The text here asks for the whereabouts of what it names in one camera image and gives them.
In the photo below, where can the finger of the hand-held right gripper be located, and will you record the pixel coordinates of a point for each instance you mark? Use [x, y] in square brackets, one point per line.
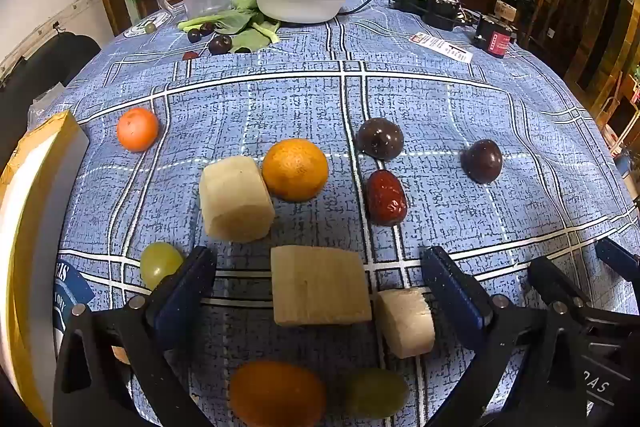
[620, 259]
[547, 279]

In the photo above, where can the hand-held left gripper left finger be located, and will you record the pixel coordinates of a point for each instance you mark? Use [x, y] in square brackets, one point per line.
[185, 292]

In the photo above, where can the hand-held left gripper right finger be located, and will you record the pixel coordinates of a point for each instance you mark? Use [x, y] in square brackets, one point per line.
[450, 292]

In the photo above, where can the small pale sugarcane chunk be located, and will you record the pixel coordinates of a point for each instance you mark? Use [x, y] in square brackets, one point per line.
[405, 322]

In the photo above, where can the dark purple plum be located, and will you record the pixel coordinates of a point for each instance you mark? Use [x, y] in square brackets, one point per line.
[482, 161]
[379, 138]

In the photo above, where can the large orange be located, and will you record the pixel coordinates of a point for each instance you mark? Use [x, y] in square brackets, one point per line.
[295, 169]

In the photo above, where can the green grape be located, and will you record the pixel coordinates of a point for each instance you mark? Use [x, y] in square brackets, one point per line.
[375, 393]
[160, 262]

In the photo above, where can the red jujube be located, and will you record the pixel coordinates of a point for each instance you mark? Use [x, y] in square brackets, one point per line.
[386, 197]

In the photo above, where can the oval orange fruit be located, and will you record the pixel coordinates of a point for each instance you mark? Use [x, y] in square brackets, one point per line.
[277, 394]

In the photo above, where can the small orange tangerine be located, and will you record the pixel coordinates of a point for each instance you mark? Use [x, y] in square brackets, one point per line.
[137, 129]

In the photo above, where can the yellow cardboard box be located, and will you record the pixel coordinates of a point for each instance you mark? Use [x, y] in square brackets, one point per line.
[20, 207]

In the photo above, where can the blue checked tablecloth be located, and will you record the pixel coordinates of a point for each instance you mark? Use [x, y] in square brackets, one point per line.
[300, 107]

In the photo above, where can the small red cherry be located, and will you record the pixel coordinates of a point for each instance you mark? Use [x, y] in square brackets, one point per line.
[190, 55]

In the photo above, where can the red and white leaflet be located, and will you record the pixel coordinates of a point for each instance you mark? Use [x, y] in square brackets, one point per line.
[440, 47]

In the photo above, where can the large dark cherry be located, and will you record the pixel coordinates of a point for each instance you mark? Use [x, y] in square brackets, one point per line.
[220, 44]

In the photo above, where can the small dark cherry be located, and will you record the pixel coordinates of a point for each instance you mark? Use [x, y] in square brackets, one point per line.
[194, 36]
[206, 28]

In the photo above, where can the wooden stair railing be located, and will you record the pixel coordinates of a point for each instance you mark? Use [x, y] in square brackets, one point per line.
[560, 7]

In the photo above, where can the black chair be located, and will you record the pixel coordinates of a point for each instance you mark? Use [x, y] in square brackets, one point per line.
[45, 67]

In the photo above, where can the green vegetable leaves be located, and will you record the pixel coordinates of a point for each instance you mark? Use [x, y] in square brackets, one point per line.
[240, 27]

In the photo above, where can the small tan box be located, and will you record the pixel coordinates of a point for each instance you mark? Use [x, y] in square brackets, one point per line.
[505, 10]

